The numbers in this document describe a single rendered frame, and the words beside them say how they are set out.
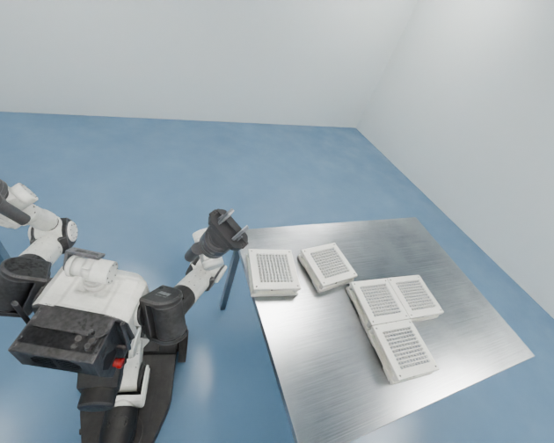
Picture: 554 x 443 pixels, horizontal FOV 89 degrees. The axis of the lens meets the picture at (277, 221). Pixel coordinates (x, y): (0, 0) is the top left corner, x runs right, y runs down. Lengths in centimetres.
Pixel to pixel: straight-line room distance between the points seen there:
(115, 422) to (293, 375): 91
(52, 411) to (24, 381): 25
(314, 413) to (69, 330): 91
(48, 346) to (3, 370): 150
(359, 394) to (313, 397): 21
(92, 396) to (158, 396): 78
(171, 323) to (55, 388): 143
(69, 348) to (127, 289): 20
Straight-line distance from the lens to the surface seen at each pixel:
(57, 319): 99
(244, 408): 221
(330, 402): 139
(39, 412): 230
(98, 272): 91
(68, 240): 129
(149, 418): 200
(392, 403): 153
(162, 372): 205
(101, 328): 95
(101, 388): 128
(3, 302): 113
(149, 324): 100
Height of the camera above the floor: 213
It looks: 43 degrees down
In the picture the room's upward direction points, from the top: 21 degrees clockwise
